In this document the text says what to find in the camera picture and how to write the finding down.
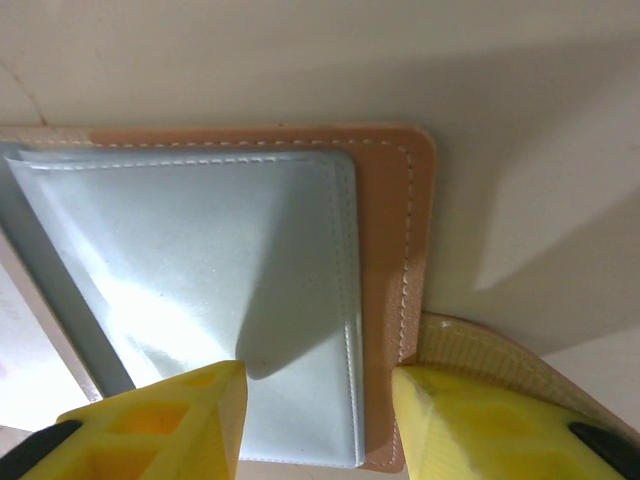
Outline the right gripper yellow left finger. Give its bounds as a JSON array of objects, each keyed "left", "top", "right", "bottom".
[{"left": 0, "top": 360, "right": 250, "bottom": 480}]

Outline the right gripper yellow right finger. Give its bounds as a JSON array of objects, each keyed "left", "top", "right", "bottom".
[{"left": 392, "top": 363, "right": 640, "bottom": 480}]

